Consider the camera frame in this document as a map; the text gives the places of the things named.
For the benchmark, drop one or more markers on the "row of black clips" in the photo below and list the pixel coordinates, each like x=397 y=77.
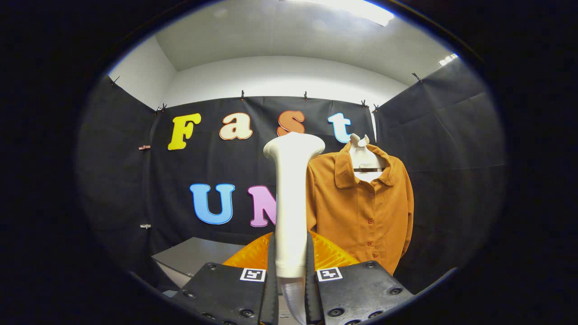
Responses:
x=242 y=95

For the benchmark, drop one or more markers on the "orange button-up shirt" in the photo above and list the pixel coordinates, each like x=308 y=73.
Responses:
x=361 y=216

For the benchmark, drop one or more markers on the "small ceiling light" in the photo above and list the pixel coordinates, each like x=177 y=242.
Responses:
x=448 y=59

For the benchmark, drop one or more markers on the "white garment steamer head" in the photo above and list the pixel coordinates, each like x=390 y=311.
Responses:
x=291 y=203

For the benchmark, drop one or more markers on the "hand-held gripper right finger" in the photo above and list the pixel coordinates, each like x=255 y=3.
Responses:
x=312 y=289

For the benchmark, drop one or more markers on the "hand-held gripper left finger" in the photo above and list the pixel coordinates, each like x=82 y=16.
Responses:
x=269 y=289

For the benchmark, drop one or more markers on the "white plastic hanger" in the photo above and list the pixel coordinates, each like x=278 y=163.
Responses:
x=363 y=158

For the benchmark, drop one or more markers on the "long ceiling light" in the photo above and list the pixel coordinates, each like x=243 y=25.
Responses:
x=356 y=9

